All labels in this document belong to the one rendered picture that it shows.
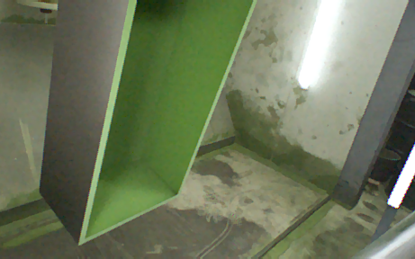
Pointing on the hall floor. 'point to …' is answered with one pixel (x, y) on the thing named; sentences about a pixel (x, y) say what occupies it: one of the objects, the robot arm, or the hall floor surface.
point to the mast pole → (384, 222)
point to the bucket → (384, 165)
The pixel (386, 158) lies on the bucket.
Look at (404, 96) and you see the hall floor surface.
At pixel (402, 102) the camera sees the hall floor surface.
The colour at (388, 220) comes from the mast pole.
